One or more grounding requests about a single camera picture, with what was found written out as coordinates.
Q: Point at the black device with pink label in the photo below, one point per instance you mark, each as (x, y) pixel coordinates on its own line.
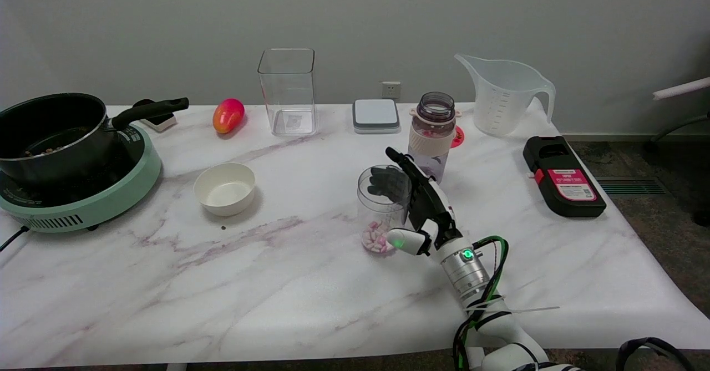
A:
(566, 185)

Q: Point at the green induction cooker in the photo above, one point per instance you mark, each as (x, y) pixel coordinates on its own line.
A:
(111, 196)

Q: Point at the clear plastic measuring cup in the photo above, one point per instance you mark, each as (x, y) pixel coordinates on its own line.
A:
(371, 210)

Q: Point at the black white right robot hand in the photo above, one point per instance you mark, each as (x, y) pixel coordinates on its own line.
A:
(430, 204)

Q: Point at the large translucent measuring jug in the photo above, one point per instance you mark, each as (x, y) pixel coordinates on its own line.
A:
(502, 99)

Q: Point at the small white black gadget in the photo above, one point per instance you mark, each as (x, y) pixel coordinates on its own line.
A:
(161, 122)

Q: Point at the pink white candy pieces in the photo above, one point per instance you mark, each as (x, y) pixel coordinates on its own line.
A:
(377, 240)

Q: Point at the white padded bar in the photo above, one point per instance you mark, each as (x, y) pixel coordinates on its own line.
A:
(682, 88)

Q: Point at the white table leg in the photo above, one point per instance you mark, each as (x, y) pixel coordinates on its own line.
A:
(476, 360)

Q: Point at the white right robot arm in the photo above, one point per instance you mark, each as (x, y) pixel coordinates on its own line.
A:
(463, 274)

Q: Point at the white wall socket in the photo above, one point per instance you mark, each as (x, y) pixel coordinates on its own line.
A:
(391, 90)

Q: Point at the grey curved chair leg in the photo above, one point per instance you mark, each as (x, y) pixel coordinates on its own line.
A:
(679, 124)

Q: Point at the white bowl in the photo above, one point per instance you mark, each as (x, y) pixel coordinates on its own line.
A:
(224, 191)

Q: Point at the red round lid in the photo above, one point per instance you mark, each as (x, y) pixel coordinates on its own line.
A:
(458, 137)

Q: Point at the clear square storage container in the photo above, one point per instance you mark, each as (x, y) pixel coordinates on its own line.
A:
(288, 99)

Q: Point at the red orange toy mango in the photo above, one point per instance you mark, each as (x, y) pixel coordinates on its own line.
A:
(227, 116)

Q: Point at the water bottle with beige sleeve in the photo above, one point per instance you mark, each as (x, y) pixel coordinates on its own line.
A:
(431, 135)

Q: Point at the floor vent grate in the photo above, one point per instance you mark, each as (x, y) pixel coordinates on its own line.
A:
(632, 186)

